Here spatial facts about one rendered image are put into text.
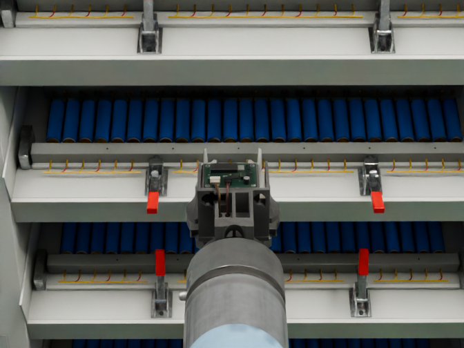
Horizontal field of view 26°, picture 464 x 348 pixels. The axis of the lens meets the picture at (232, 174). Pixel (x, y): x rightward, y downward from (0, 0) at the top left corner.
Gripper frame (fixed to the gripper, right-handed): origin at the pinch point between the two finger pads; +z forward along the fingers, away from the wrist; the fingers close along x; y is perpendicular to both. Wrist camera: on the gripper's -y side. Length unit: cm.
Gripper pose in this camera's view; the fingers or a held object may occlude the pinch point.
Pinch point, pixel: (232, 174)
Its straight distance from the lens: 112.0
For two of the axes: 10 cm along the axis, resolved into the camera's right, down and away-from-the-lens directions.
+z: -0.1, -5.5, 8.4
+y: 0.0, -8.4, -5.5
